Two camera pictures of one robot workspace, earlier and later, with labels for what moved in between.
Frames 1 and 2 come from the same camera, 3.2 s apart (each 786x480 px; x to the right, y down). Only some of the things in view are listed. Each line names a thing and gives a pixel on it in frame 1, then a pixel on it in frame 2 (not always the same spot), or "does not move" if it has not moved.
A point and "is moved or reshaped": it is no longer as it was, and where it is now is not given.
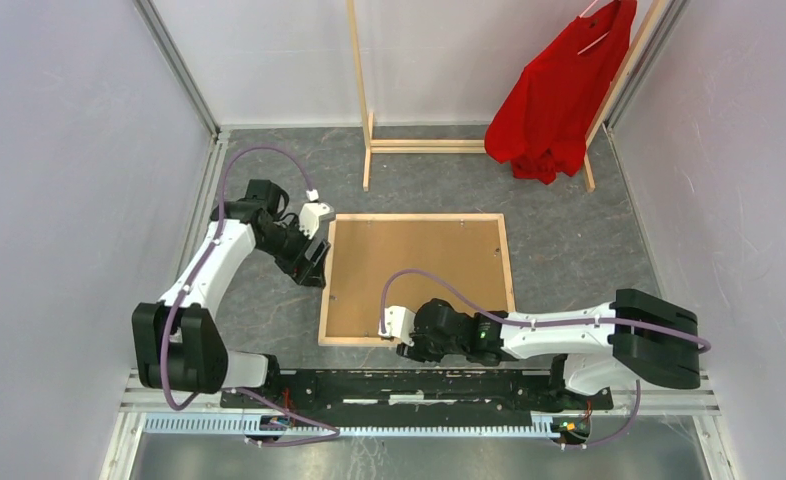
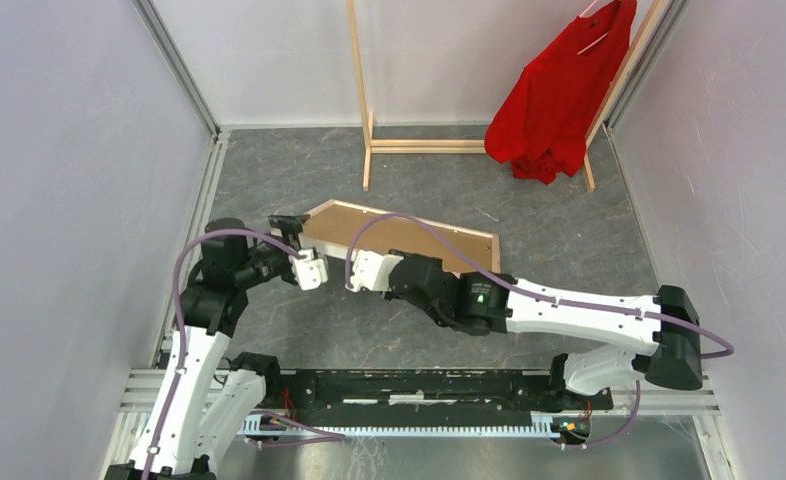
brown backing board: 467,252 is moved or reshaped
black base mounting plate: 399,397 does not move
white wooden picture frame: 324,340 -> 339,251
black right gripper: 417,351 -> 437,261
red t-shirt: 542,125 does not move
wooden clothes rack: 600,117 does not move
